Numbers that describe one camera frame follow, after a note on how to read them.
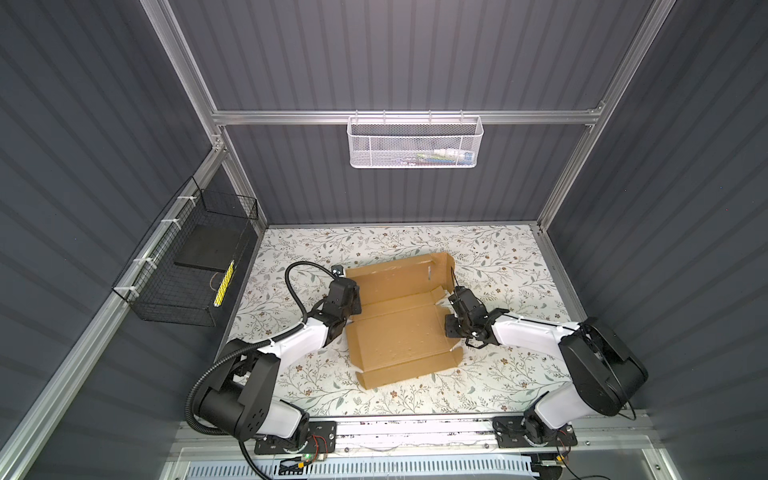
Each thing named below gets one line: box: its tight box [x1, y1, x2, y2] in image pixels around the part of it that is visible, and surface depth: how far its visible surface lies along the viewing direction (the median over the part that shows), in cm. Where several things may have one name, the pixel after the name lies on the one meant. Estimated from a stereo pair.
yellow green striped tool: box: [214, 260, 235, 308], surface depth 71 cm
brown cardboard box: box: [346, 252, 463, 389], surface depth 91 cm
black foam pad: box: [174, 223, 243, 273], surface depth 77 cm
